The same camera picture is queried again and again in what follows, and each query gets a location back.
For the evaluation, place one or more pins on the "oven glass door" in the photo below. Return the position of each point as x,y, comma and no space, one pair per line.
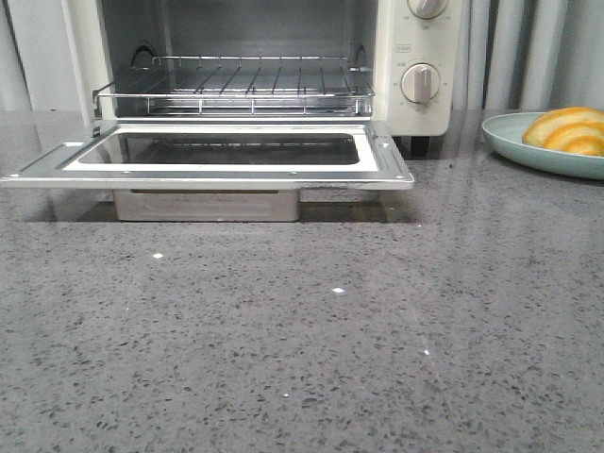
237,170

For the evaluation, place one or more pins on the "croissant bread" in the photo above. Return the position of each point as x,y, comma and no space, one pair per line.
575,130

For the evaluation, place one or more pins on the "lower oven control knob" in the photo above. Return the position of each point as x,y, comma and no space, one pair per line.
420,83

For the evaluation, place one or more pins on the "oven control knob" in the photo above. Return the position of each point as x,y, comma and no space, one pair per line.
420,83
427,9

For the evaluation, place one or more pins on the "cream Toshiba toaster oven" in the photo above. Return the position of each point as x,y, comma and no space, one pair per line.
109,37

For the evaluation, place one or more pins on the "upper oven control knob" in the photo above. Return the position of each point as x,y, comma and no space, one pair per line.
427,9

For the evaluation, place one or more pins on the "light green plate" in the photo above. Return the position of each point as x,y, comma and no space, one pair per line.
504,134

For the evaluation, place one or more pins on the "wire oven rack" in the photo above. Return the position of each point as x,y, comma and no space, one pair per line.
239,86

